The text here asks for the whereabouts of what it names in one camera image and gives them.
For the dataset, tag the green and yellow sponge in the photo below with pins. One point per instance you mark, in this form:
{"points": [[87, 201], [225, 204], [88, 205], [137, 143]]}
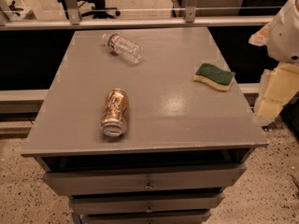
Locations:
{"points": [[214, 77]]}

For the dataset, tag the grey drawer cabinet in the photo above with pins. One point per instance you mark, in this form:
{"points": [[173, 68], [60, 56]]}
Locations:
{"points": [[173, 120]]}

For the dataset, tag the metal railing frame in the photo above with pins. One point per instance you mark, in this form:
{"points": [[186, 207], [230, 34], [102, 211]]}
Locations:
{"points": [[76, 21]]}

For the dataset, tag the bottom grey drawer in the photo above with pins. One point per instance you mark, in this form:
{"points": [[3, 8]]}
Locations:
{"points": [[177, 217]]}

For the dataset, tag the clear plastic water bottle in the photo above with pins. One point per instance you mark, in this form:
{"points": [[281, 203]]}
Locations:
{"points": [[127, 49]]}

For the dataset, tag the grey drawer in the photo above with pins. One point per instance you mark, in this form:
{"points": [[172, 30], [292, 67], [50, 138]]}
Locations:
{"points": [[177, 217], [147, 179], [146, 204]]}

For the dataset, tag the crushed gold soda can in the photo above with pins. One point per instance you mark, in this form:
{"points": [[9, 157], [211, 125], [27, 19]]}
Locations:
{"points": [[115, 116]]}

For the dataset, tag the top grey drawer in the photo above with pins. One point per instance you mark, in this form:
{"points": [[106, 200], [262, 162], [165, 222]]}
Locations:
{"points": [[147, 179]]}

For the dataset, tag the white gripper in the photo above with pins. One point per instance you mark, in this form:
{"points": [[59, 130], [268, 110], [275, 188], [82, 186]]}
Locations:
{"points": [[286, 36]]}

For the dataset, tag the middle grey drawer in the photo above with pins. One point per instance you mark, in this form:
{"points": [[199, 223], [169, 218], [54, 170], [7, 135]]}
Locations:
{"points": [[146, 204]]}

